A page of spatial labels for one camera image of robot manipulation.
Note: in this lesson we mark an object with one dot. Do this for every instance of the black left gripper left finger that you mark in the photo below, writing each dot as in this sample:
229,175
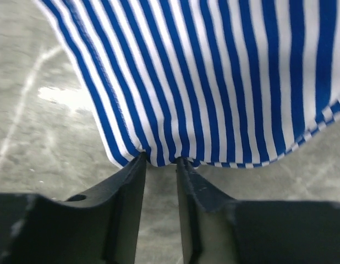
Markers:
98,225

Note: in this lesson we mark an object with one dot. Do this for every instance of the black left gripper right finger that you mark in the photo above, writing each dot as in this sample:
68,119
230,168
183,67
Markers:
216,228

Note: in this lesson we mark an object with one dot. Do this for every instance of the blue white striped tank top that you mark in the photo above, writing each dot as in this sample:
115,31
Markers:
227,83

